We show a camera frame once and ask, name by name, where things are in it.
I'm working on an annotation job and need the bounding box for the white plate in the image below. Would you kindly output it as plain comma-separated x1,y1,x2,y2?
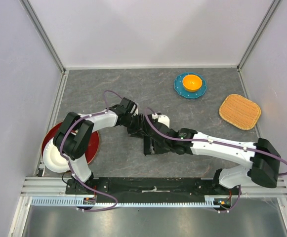
42,138,70,173

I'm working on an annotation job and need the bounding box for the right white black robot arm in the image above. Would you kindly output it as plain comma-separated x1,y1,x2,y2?
146,122,280,195

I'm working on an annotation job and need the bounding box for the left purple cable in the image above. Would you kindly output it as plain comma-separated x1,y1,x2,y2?
59,90,121,213

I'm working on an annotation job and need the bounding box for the purple cable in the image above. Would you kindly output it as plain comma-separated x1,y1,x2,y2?
144,107,287,214
59,90,121,213

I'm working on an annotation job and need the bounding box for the aluminium front rail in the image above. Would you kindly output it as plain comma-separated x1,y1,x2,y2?
20,177,287,198

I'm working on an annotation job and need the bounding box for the orange bowl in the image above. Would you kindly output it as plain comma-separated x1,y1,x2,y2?
182,75,203,92

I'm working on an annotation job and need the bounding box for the slotted cable duct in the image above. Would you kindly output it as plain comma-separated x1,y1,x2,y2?
31,197,232,208

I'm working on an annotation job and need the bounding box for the red plate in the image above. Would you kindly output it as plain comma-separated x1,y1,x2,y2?
41,122,100,164

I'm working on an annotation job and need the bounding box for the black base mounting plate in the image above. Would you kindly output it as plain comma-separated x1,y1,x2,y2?
65,176,241,203

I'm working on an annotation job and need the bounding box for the black zip tool case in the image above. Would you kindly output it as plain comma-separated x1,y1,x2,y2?
142,116,171,157

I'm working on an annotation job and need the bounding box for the aluminium corner post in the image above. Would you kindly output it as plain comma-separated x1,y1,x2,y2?
20,0,66,74
237,0,282,72

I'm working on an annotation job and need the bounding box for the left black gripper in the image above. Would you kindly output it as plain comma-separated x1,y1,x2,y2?
123,114,147,139

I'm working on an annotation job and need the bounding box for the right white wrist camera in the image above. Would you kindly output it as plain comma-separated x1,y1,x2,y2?
152,113,170,128

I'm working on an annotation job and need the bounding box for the orange woven mat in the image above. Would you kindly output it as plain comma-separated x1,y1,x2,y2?
219,94,261,130

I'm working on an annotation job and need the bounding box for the right aluminium corner post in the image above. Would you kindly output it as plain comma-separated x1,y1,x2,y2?
237,0,282,72

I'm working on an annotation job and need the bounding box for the teal scalloped plate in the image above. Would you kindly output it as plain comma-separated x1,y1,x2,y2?
173,73,207,99

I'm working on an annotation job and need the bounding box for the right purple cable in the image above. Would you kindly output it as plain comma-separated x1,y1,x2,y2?
144,107,287,214

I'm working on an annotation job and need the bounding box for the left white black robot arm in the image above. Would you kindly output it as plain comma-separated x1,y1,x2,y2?
53,98,138,194

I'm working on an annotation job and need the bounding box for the left aluminium corner post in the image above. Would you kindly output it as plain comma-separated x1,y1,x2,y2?
20,0,66,74

